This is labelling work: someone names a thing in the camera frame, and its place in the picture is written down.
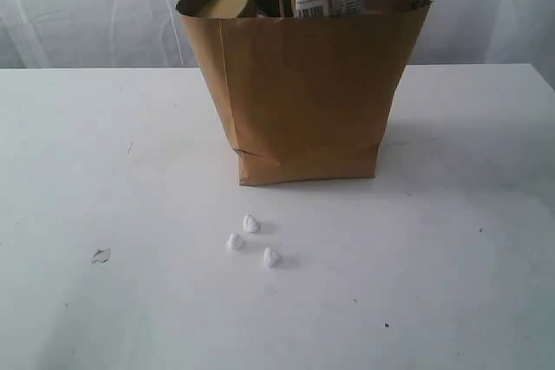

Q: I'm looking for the white paper bit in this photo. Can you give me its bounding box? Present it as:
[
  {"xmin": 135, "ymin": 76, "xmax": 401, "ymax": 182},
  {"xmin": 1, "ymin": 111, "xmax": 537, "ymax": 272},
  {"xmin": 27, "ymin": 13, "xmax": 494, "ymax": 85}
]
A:
[
  {"xmin": 263, "ymin": 247, "xmax": 280, "ymax": 269},
  {"xmin": 243, "ymin": 214, "xmax": 261, "ymax": 234},
  {"xmin": 226, "ymin": 232, "xmax": 244, "ymax": 250}
]

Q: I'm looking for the clear jar with gold lid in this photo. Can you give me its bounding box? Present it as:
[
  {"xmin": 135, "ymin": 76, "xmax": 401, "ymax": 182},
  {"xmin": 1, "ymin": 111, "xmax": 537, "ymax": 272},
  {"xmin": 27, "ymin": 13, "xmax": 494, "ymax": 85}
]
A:
[{"xmin": 196, "ymin": 0, "xmax": 257, "ymax": 19}]

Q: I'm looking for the brown paper shopping bag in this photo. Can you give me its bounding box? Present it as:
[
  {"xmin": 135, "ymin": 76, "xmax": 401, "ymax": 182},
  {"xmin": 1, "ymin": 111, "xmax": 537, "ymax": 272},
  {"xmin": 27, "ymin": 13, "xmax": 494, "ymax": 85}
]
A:
[{"xmin": 176, "ymin": 0, "xmax": 431, "ymax": 186}]

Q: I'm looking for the torn clear plastic scrap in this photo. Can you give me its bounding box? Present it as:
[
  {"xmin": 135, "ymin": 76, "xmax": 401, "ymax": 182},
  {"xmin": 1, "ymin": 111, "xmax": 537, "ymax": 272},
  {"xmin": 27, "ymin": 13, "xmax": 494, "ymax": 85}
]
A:
[{"xmin": 91, "ymin": 248, "xmax": 111, "ymax": 264}]

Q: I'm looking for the white background curtain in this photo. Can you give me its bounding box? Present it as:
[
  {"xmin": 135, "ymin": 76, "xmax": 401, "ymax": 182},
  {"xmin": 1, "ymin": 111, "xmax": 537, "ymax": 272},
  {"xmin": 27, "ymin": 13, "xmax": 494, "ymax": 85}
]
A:
[{"xmin": 1, "ymin": 0, "xmax": 554, "ymax": 77}]

